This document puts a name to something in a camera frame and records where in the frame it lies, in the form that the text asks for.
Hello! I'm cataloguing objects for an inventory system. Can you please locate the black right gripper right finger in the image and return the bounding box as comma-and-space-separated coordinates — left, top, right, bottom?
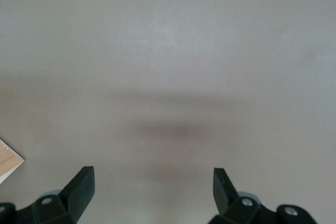
208, 167, 320, 224

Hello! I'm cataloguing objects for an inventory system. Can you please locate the light wooden drawer cabinet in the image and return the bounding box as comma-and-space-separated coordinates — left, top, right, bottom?
0, 137, 26, 184

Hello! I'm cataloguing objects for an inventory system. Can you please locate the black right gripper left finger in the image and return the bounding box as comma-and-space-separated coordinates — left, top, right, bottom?
0, 166, 95, 224

